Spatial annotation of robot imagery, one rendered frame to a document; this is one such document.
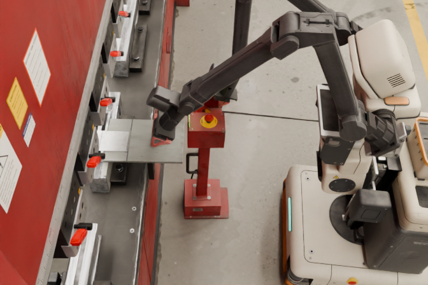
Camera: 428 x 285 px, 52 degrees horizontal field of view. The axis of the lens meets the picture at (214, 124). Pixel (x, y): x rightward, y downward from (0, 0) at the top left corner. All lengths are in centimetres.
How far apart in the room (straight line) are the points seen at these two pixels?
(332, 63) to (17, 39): 74
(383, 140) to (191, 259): 133
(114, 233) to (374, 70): 95
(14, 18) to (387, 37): 105
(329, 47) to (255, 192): 161
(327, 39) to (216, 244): 158
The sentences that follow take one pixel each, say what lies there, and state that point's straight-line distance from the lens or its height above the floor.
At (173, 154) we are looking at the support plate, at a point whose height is 100.
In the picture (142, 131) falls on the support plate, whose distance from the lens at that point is 155.
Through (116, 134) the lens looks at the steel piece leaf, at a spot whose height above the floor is 100.
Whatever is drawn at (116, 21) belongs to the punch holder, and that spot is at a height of 126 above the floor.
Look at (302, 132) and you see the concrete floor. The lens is 291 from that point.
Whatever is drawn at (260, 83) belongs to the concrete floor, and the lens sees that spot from 315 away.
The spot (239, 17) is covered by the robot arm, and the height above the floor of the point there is 126.
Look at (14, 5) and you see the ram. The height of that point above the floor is 179.
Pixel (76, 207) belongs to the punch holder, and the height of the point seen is 126.
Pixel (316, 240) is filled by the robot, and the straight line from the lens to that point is 221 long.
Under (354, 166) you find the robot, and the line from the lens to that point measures 174.
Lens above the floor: 221
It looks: 51 degrees down
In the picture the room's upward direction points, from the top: 5 degrees clockwise
